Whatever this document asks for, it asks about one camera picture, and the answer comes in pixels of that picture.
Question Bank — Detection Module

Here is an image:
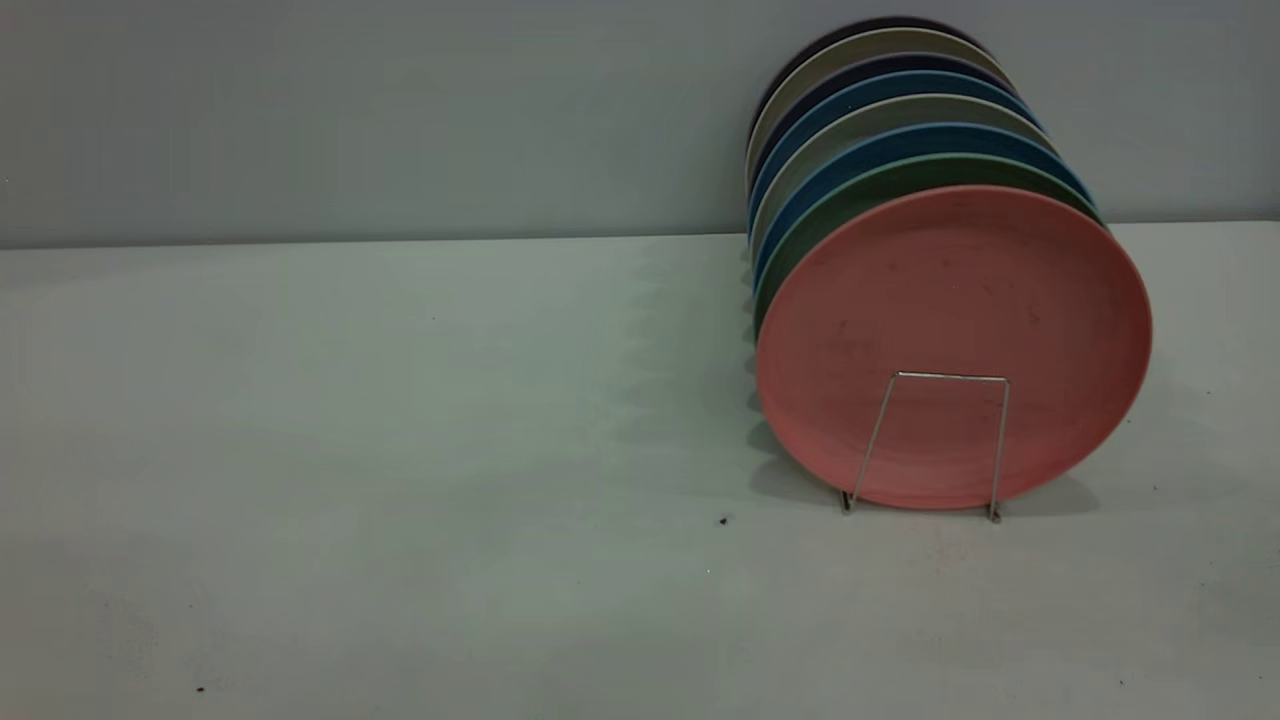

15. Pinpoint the pink round plate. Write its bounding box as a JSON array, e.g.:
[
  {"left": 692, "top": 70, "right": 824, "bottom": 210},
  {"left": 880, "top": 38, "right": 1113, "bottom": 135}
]
[{"left": 755, "top": 185, "right": 1153, "bottom": 511}]

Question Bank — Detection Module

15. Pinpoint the green round plate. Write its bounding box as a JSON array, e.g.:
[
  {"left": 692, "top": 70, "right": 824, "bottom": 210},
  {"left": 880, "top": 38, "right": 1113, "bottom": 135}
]
[{"left": 753, "top": 153, "right": 1103, "bottom": 331}]

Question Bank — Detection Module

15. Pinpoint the blue round plate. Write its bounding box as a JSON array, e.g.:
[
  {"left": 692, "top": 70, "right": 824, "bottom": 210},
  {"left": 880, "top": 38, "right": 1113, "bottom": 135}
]
[
  {"left": 748, "top": 70, "right": 1041, "bottom": 241},
  {"left": 752, "top": 123, "right": 1096, "bottom": 291}
]

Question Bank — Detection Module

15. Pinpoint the beige round plate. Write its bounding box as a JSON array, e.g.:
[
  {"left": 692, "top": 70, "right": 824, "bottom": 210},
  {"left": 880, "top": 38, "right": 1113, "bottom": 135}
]
[
  {"left": 743, "top": 28, "right": 1006, "bottom": 186},
  {"left": 750, "top": 95, "right": 1059, "bottom": 266}
]

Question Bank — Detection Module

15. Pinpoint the dark purple round plate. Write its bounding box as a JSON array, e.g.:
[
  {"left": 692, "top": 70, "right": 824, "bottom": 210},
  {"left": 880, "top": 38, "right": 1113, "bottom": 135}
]
[
  {"left": 745, "top": 16, "right": 986, "bottom": 141},
  {"left": 746, "top": 53, "right": 1016, "bottom": 191}
]

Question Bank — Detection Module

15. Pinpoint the metal wire plate rack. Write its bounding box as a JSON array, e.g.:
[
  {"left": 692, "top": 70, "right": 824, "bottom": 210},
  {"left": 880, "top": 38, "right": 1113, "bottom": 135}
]
[{"left": 840, "top": 371, "right": 1011, "bottom": 524}]

